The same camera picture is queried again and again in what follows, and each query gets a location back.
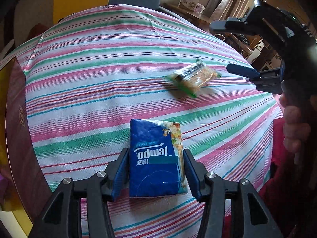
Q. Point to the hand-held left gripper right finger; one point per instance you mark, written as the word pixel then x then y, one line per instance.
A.
pixel 192 176

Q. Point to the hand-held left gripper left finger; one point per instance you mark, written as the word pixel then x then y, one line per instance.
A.
pixel 121 176

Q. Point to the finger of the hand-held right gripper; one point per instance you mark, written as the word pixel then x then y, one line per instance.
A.
pixel 232 26
pixel 242 70

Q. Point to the blue tissue pack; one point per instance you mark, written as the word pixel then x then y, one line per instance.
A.
pixel 153 153

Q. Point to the green noodle snack packet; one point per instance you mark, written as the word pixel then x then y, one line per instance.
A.
pixel 195 78

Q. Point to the person's right hand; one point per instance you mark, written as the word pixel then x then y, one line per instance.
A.
pixel 296 129

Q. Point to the small white cabinet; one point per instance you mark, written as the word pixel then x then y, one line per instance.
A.
pixel 255 50

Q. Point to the wooden side table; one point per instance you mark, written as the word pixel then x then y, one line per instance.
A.
pixel 198 19

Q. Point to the red clothing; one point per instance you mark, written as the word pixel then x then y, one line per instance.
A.
pixel 277 178

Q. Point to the grey yellow blue sofa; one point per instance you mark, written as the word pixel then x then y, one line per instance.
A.
pixel 81 0

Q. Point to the maroon cloth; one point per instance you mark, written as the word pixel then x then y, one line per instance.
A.
pixel 38 31

